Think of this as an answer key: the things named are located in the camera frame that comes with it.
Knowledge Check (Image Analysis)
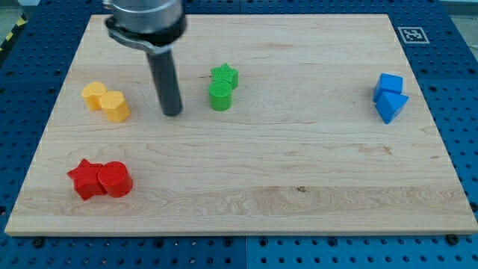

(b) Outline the light wooden board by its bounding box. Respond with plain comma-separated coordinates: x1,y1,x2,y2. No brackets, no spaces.
5,14,477,237

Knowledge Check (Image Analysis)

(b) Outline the blue triangle block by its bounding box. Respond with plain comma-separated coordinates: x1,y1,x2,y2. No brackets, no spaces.
376,91,409,124

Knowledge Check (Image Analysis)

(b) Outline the green star block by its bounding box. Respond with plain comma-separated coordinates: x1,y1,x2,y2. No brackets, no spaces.
211,63,239,90

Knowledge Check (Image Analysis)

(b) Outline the red cylinder block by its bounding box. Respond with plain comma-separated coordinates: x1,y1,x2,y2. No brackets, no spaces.
98,161,133,198

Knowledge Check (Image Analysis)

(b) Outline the red star block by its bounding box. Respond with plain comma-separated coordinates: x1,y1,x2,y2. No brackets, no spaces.
66,158,107,200

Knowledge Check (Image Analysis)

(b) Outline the blue cube block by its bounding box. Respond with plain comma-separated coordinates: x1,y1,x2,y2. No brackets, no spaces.
373,73,403,102

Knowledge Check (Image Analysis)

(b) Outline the white fiducial marker tag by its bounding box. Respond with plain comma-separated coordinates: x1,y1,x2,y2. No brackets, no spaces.
398,26,429,44

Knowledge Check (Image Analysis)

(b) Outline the yellow heart block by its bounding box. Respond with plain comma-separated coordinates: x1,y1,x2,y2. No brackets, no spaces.
81,81,108,111

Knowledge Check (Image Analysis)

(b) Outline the yellow hexagon block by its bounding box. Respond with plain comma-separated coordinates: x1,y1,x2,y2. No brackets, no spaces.
99,91,131,123

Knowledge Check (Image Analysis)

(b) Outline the green cylinder block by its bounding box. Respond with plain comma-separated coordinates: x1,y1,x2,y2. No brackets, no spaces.
209,81,232,111

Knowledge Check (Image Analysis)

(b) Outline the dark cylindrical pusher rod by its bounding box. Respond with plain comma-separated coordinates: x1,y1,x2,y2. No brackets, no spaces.
147,51,183,117

